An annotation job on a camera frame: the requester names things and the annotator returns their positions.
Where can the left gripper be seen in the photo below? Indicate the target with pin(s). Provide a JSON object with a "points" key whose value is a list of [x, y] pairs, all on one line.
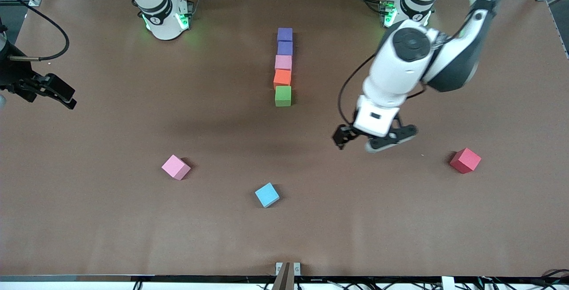
{"points": [[342, 135]]}

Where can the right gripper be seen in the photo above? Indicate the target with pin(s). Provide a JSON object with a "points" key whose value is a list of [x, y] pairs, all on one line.
{"points": [[13, 75]]}

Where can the green foam block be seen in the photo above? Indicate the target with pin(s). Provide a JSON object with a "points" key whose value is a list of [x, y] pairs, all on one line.
{"points": [[283, 96]]}

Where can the orange foam block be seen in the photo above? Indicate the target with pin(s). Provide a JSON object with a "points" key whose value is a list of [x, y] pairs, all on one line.
{"points": [[282, 78]]}

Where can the pink foam block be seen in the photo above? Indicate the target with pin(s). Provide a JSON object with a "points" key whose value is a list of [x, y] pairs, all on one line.
{"points": [[176, 167], [283, 62]]}

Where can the purple foam block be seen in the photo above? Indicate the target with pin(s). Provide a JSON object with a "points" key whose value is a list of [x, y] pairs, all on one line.
{"points": [[285, 48], [285, 34]]}

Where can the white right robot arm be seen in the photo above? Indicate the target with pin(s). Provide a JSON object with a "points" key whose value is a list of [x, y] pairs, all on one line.
{"points": [[164, 18]]}

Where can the red foam block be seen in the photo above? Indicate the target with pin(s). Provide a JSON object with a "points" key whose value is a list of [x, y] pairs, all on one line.
{"points": [[465, 160]]}

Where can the blue foam block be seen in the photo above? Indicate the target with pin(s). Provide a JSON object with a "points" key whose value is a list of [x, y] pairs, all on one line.
{"points": [[267, 195]]}

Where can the grey metal bracket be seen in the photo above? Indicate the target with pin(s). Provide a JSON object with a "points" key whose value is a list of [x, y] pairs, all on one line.
{"points": [[297, 268]]}

